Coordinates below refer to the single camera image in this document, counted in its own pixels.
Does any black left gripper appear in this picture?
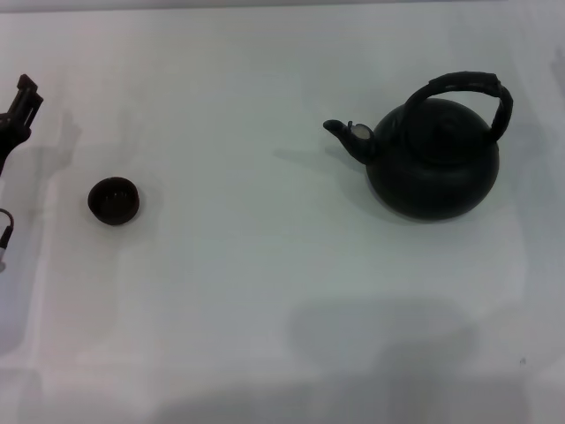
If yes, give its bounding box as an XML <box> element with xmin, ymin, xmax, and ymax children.
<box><xmin>0</xmin><ymin>74</ymin><xmax>45</xmax><ymax>178</ymax></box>

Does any dark brown small teacup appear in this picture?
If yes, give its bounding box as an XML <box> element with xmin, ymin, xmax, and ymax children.
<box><xmin>87</xmin><ymin>176</ymin><xmax>143</xmax><ymax>227</ymax></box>

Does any black round teapot with handle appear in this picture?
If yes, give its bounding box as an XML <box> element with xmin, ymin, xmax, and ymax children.
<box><xmin>322</xmin><ymin>70</ymin><xmax>516</xmax><ymax>223</ymax></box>

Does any black cable with silver plug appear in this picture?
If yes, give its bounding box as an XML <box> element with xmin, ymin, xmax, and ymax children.
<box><xmin>0</xmin><ymin>208</ymin><xmax>15</xmax><ymax>273</ymax></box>

